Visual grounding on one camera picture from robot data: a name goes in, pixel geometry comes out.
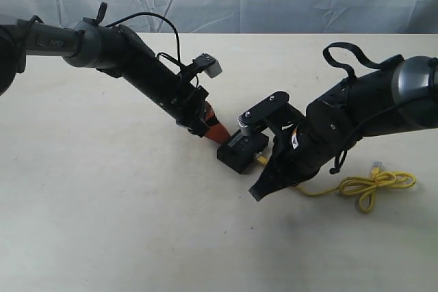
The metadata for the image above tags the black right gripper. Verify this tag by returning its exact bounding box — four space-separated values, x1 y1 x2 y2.
249 114 352 201

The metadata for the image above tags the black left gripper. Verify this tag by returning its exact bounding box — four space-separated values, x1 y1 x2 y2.
118 25 231 144

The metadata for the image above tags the black network switch box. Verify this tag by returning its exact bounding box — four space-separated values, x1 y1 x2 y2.
216 131 269 174

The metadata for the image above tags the yellow ethernet cable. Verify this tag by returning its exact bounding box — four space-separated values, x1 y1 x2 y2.
253 155 417 214

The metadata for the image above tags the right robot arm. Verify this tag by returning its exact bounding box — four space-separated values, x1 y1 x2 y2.
240 42 437 200

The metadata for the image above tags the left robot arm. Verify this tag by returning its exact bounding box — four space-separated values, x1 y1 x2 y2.
1 2 230 144

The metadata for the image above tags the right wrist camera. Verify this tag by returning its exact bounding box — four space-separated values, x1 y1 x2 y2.
237 91 304 136

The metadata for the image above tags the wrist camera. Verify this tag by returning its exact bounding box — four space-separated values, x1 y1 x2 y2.
237 91 304 136
192 53 222 79

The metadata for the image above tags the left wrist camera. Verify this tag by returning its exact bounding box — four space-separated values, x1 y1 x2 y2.
192 53 222 79

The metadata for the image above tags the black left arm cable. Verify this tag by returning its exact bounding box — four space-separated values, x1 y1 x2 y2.
104 13 203 88

